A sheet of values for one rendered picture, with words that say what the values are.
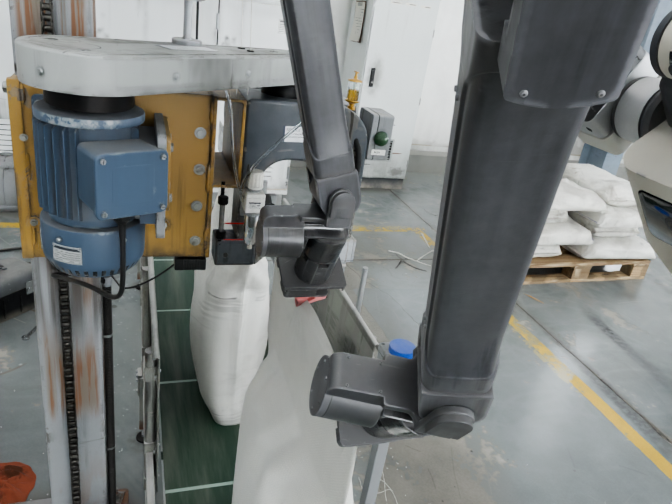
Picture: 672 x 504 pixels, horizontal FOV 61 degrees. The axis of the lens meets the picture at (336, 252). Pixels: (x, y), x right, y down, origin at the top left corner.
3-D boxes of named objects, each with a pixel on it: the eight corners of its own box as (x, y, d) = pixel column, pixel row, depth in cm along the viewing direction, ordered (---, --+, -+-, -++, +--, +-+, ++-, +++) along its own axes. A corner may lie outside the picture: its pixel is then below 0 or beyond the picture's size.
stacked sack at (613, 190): (653, 211, 391) (662, 190, 385) (604, 209, 376) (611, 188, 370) (587, 179, 448) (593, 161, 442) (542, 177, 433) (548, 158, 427)
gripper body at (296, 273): (275, 259, 90) (284, 230, 85) (335, 259, 94) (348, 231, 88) (281, 294, 87) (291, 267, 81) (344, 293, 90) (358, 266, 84)
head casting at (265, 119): (352, 240, 120) (376, 97, 108) (235, 239, 112) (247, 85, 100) (314, 191, 146) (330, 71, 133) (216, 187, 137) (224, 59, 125)
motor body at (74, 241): (146, 283, 88) (147, 123, 78) (36, 285, 83) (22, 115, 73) (144, 241, 101) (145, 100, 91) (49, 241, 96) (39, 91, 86)
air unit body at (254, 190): (265, 252, 109) (273, 174, 102) (241, 252, 107) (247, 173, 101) (261, 242, 113) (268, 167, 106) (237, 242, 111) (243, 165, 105)
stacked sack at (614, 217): (669, 233, 391) (677, 213, 385) (591, 232, 368) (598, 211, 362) (622, 209, 428) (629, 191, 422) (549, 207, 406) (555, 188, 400)
